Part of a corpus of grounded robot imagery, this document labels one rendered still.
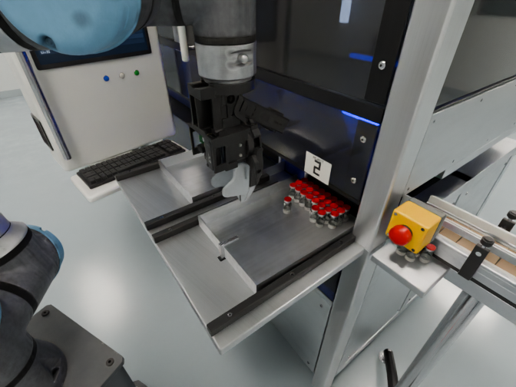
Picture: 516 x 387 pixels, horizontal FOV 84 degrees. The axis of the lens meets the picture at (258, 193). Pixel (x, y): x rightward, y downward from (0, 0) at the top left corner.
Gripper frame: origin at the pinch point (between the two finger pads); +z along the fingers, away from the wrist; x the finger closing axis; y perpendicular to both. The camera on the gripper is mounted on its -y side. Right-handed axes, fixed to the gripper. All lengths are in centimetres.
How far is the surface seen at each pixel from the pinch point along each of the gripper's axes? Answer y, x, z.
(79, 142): 18, -87, 19
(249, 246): -4.6, -6.0, 21.3
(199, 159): -14, -52, 21
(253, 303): 4.2, 8.0, 19.6
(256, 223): -10.7, -11.5, 21.3
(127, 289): 24, -89, 110
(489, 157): -102, 10, 22
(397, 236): -23.0, 18.1, 9.3
